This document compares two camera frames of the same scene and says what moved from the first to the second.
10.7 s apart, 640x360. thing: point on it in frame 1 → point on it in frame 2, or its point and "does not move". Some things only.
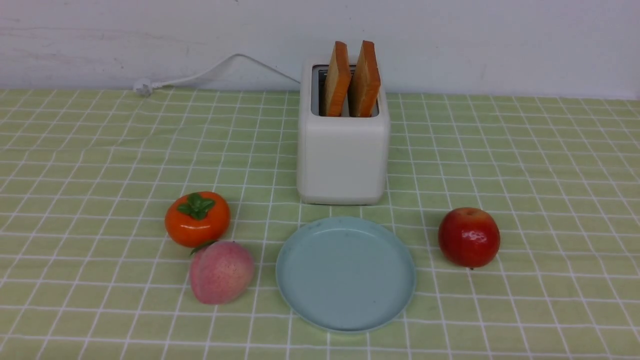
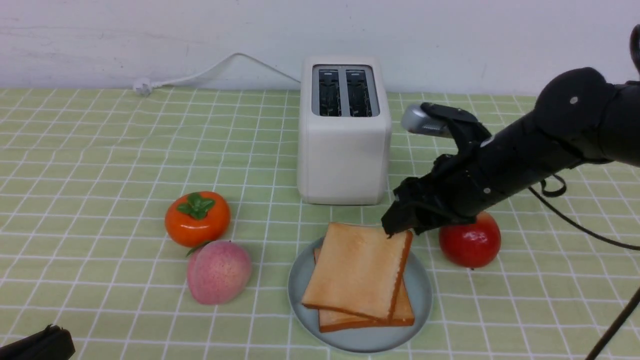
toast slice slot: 338,78 → 401,314
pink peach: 221,272 does not move
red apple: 469,237 does not move
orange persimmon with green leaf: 197,219 does not move
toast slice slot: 365,82 → 358,269
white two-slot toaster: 343,133 does not move
